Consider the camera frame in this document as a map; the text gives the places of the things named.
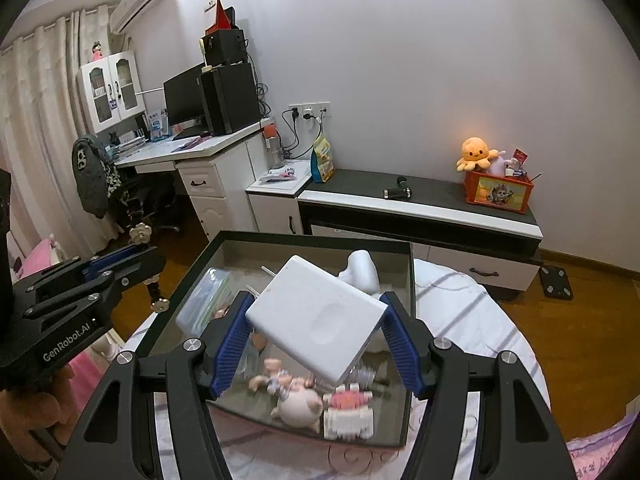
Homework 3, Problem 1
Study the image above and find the white hair dryer body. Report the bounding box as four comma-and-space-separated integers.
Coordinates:
337, 249, 383, 295

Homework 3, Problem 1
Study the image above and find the red triangular sign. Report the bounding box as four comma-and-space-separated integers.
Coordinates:
205, 0, 236, 36

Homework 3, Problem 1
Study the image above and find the pink pig figurine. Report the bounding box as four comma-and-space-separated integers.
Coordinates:
248, 357, 325, 431

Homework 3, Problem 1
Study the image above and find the yellow blue snack bag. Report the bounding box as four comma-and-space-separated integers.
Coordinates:
310, 136, 336, 184

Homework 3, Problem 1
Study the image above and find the white side cabinet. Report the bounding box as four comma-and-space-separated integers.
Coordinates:
245, 159, 313, 237

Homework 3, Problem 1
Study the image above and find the flower bead chain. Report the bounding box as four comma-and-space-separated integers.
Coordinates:
127, 220, 172, 315

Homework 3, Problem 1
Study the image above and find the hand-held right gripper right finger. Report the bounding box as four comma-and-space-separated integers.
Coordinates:
378, 290, 588, 480

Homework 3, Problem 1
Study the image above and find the jar with orange lid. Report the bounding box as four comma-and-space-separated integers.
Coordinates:
264, 125, 286, 171

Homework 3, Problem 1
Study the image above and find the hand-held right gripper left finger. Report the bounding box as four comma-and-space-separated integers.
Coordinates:
47, 290, 256, 480

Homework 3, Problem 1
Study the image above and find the white pink block toy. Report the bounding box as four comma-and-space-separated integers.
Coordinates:
322, 382, 377, 441

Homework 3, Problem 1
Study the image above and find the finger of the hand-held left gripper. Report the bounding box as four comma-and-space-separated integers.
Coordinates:
24, 246, 167, 322
12, 245, 143, 301

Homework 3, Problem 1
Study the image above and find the black monitor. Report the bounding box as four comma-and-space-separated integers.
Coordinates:
163, 64, 208, 136

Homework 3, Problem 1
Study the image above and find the orange printed crate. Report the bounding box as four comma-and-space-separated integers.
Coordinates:
464, 167, 535, 216

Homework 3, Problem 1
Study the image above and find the black office chair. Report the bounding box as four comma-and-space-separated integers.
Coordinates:
112, 170, 183, 241

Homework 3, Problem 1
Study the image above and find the white glass-door cabinet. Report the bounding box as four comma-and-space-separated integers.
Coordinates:
76, 51, 147, 133

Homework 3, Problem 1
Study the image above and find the white wall socket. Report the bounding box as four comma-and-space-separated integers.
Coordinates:
288, 102, 332, 120

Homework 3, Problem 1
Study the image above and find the white air conditioner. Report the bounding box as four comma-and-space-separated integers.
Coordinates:
109, 0, 170, 36

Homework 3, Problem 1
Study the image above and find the black massage gun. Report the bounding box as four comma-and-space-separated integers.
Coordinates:
384, 176, 413, 200

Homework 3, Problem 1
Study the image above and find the black box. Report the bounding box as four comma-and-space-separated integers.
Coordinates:
200, 29, 249, 67

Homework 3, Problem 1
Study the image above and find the black floor scale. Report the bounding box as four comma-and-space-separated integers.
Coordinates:
539, 265, 572, 302

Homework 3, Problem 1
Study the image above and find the black-topped white low cabinet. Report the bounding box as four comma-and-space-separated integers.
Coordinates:
297, 169, 544, 303

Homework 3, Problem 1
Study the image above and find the black printed hoodie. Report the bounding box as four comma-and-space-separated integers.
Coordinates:
71, 135, 126, 220

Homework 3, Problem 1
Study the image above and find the pink printed quilt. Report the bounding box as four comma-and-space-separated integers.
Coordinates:
565, 420, 631, 480

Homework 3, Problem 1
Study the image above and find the beige curtain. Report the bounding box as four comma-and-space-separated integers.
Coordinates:
0, 5, 126, 261

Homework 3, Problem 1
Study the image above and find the clear plastic packet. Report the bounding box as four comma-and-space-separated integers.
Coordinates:
175, 266, 236, 333

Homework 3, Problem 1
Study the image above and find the pink pillow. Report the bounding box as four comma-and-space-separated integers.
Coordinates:
10, 237, 58, 281

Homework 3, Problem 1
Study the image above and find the white desk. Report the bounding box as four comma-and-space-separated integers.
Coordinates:
115, 117, 276, 248

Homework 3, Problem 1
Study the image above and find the orange octopus plush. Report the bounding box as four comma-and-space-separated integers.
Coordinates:
456, 137, 501, 173

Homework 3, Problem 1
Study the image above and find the black computer tower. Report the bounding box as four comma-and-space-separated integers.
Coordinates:
199, 61, 262, 136

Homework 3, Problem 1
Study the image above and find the white rectangular box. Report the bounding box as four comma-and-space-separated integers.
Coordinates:
245, 255, 390, 385

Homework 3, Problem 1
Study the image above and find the small clear bottle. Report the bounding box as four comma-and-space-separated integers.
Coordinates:
350, 364, 393, 391

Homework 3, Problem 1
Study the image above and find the striped white bed sheet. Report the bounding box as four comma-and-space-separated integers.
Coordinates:
120, 257, 553, 480

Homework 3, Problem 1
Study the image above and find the person's left hand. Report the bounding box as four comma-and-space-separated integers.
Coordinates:
0, 360, 81, 480

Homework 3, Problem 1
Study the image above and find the dark-rimmed storage box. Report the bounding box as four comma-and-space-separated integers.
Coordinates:
132, 230, 417, 450

